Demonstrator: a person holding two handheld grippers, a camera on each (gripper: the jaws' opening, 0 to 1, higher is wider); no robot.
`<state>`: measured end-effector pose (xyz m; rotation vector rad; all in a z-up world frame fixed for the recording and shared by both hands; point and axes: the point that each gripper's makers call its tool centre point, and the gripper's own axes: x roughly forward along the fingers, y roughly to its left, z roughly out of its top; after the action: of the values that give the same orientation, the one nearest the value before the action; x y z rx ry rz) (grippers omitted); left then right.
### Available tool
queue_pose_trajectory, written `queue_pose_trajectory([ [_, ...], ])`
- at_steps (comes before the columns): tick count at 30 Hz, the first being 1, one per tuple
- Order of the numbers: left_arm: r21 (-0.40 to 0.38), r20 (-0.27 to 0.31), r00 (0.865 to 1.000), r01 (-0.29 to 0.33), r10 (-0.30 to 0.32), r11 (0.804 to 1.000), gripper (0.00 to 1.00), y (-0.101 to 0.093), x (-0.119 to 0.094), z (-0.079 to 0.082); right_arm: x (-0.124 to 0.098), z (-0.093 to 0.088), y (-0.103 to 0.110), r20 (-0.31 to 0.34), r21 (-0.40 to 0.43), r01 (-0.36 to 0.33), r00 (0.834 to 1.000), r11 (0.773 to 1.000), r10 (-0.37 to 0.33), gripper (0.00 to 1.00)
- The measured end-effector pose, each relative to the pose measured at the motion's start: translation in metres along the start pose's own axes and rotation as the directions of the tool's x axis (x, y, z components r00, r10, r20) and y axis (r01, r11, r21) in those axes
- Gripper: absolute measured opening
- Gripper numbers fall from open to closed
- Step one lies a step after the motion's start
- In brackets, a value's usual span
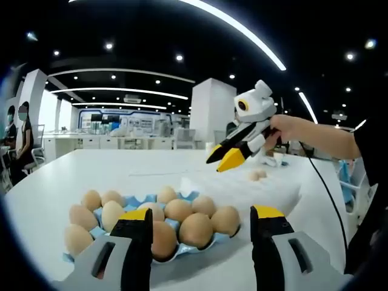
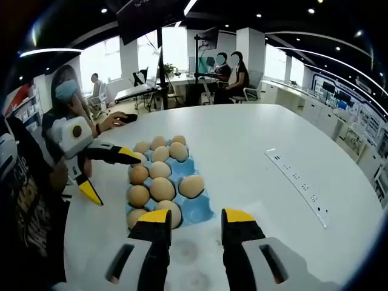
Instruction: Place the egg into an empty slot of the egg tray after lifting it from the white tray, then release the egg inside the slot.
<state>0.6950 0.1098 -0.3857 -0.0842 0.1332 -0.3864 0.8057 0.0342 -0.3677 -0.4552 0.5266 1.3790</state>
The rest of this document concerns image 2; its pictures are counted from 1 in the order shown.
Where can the white table socket strip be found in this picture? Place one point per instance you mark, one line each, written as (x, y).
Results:
(300, 186)

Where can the blue framed display wall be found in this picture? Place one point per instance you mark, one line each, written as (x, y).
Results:
(342, 97)

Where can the black stand with monitor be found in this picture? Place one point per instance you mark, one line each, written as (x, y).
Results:
(197, 66)

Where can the white foam egg holder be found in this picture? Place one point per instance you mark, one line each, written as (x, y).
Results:
(197, 251)

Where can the grey office chair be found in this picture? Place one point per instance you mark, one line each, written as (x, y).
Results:
(253, 91)

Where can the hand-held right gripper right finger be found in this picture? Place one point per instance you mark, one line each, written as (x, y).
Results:
(239, 242)

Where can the group of brown eggs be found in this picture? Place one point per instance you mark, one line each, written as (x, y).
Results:
(162, 188)

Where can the curved white ceiling light strip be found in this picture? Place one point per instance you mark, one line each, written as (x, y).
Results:
(190, 6)

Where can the white chest device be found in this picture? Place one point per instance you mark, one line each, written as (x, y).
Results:
(7, 151)

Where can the red wrist band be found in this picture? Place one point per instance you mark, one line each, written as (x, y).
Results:
(98, 128)

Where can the black computer mouse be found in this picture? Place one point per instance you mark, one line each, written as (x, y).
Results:
(131, 117)

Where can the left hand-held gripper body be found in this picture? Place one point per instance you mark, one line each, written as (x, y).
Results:
(72, 139)

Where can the black hanging ceiling sign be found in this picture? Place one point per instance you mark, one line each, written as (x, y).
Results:
(142, 24)

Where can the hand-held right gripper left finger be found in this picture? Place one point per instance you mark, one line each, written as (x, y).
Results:
(154, 242)

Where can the blue egg tray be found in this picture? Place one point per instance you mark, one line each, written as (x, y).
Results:
(197, 212)

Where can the black light stand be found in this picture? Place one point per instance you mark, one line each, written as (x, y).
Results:
(163, 85)

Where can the white reflector panel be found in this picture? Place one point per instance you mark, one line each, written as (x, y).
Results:
(153, 69)

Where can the row of white cabinets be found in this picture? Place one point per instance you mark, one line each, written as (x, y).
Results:
(318, 113)

